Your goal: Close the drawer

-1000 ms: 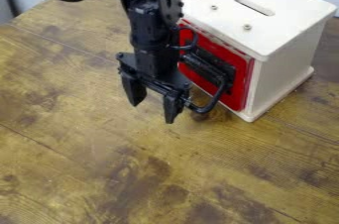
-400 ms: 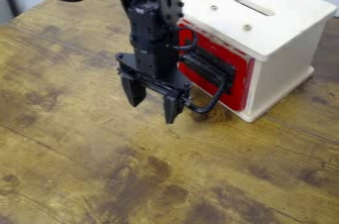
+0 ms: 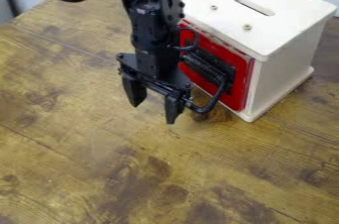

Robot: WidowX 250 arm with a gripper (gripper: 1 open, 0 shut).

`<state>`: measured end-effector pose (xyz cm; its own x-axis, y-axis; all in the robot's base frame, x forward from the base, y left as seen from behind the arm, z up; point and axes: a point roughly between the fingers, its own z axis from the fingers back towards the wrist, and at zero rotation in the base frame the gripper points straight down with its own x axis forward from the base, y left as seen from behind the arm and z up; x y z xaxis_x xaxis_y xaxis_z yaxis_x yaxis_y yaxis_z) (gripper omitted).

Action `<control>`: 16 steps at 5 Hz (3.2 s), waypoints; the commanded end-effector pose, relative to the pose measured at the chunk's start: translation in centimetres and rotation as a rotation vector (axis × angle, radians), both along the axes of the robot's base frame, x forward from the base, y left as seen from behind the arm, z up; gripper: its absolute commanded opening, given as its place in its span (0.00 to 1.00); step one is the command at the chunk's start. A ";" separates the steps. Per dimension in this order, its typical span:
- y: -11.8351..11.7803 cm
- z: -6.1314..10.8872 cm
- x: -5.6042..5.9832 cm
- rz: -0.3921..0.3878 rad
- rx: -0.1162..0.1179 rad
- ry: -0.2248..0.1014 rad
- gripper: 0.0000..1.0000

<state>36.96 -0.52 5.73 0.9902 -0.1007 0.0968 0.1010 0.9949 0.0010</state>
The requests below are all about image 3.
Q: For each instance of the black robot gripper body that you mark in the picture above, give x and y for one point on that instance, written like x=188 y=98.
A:
x=153 y=63

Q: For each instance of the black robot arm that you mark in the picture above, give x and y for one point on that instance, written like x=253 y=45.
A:
x=151 y=67

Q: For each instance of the white wooden drawer box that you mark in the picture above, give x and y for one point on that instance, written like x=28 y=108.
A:
x=272 y=32

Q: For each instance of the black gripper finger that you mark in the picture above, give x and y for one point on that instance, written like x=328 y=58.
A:
x=173 y=108
x=135 y=90

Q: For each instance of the black metal drawer handle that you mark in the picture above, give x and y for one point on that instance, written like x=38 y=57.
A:
x=195 y=65

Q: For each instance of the red drawer front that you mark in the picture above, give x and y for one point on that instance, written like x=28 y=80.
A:
x=215 y=62

